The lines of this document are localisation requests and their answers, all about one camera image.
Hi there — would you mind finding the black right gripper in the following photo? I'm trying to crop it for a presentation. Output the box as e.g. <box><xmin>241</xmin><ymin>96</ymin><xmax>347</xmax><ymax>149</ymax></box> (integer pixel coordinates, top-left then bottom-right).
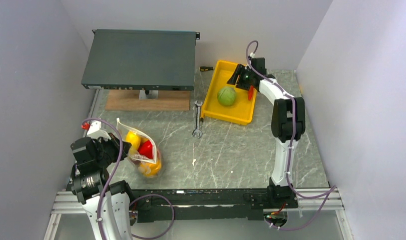
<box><xmin>227</xmin><ymin>64</ymin><xmax>254</xmax><ymax>91</ymax></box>

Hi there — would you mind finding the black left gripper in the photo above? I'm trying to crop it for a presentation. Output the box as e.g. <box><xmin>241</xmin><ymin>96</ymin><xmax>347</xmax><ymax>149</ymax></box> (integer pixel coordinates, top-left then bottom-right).
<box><xmin>94</xmin><ymin>132</ymin><xmax>131</xmax><ymax>167</ymax></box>

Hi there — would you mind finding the orange carrot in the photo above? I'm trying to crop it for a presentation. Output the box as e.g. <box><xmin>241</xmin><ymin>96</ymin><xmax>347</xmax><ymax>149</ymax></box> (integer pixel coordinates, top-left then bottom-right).
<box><xmin>247</xmin><ymin>85</ymin><xmax>254</xmax><ymax>101</ymax></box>

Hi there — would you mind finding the clear spotted zip top bag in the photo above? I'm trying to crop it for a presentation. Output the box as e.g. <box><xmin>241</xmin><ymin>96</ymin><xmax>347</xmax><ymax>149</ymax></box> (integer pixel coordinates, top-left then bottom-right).
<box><xmin>116</xmin><ymin>118</ymin><xmax>163</xmax><ymax>178</ymax></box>

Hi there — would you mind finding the yellow bell pepper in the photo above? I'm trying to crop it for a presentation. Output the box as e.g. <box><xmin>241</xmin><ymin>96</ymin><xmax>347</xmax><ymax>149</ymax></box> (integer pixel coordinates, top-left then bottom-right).
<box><xmin>138</xmin><ymin>159</ymin><xmax>162</xmax><ymax>178</ymax></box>

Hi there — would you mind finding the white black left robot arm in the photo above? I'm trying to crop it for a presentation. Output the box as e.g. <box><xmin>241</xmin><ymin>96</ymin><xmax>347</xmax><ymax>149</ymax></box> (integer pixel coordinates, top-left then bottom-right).
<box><xmin>71</xmin><ymin>133</ymin><xmax>135</xmax><ymax>240</ymax></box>

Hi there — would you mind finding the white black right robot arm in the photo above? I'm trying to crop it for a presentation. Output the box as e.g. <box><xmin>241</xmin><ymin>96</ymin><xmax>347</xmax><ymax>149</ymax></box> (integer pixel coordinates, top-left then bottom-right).
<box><xmin>227</xmin><ymin>56</ymin><xmax>306</xmax><ymax>208</ymax></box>

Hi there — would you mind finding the green cabbage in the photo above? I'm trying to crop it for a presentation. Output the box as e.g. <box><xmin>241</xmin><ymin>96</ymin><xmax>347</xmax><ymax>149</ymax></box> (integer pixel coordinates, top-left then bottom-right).
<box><xmin>217</xmin><ymin>86</ymin><xmax>237</xmax><ymax>107</ymax></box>

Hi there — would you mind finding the yellow plastic tray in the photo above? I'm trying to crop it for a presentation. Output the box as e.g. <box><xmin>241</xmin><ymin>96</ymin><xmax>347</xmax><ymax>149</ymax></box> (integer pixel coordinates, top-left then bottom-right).
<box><xmin>201</xmin><ymin>60</ymin><xmax>257</xmax><ymax>125</ymax></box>

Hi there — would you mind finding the wooden board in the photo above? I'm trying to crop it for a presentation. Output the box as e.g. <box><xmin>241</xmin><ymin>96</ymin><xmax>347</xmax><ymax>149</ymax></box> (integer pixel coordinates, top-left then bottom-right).
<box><xmin>105</xmin><ymin>90</ymin><xmax>191</xmax><ymax>111</ymax></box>

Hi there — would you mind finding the silver wrench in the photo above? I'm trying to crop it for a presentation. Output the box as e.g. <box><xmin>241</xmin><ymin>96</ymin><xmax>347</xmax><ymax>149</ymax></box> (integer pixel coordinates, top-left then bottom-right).
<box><xmin>192</xmin><ymin>100</ymin><xmax>203</xmax><ymax>139</ymax></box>

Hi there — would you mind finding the metal server stand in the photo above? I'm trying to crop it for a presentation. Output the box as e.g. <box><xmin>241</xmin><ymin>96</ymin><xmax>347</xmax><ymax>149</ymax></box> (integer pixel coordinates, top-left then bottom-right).
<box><xmin>139</xmin><ymin>90</ymin><xmax>159</xmax><ymax>100</ymax></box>

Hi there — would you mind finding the dark green rack server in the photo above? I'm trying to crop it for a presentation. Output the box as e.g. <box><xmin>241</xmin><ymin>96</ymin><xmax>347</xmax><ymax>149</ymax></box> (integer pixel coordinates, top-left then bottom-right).
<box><xmin>81</xmin><ymin>29</ymin><xmax>200</xmax><ymax>91</ymax></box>

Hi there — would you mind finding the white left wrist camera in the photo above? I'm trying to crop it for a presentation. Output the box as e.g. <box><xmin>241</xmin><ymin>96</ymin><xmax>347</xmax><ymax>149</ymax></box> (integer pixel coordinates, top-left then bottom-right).
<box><xmin>81</xmin><ymin>120</ymin><xmax>111</xmax><ymax>140</ymax></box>

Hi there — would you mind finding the aluminium frame rail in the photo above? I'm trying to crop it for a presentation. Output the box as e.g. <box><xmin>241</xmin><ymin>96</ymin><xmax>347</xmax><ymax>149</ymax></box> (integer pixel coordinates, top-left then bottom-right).
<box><xmin>43</xmin><ymin>188</ymin><xmax>356</xmax><ymax>240</ymax></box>

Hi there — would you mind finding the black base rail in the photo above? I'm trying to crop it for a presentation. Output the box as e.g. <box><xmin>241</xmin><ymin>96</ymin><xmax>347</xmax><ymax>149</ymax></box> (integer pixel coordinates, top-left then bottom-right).
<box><xmin>129</xmin><ymin>187</ymin><xmax>298</xmax><ymax>223</ymax></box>

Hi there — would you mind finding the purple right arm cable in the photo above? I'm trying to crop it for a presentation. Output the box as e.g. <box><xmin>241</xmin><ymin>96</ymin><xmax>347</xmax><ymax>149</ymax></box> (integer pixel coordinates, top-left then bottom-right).
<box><xmin>245</xmin><ymin>40</ymin><xmax>337</xmax><ymax>232</ymax></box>

